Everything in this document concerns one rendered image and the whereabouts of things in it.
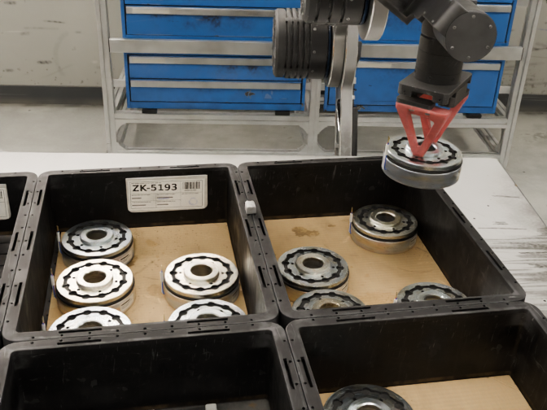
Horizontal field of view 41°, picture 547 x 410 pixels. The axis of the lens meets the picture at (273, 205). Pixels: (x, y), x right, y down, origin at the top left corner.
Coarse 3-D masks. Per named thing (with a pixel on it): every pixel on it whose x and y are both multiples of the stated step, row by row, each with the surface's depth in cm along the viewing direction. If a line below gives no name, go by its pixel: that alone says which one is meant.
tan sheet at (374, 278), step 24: (336, 216) 120; (288, 240) 113; (312, 240) 114; (336, 240) 114; (360, 264) 108; (384, 264) 108; (408, 264) 108; (432, 264) 109; (360, 288) 103; (384, 288) 103
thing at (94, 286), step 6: (84, 270) 98; (90, 270) 98; (96, 270) 98; (102, 270) 98; (108, 270) 98; (78, 276) 97; (84, 276) 97; (108, 276) 97; (78, 282) 95; (84, 282) 95; (102, 282) 96; (108, 282) 96; (84, 288) 95; (90, 288) 95; (96, 288) 95; (102, 288) 95
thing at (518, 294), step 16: (288, 160) 115; (304, 160) 116; (320, 160) 116; (336, 160) 116; (352, 160) 116; (368, 160) 117; (240, 176) 110; (256, 208) 101; (448, 208) 104; (256, 224) 98; (464, 224) 100; (480, 240) 96; (272, 256) 91; (496, 256) 93; (272, 272) 88; (496, 272) 90; (512, 288) 87; (288, 304) 82; (384, 304) 83; (400, 304) 83; (416, 304) 83; (432, 304) 83; (448, 304) 84; (464, 304) 84; (288, 320) 81
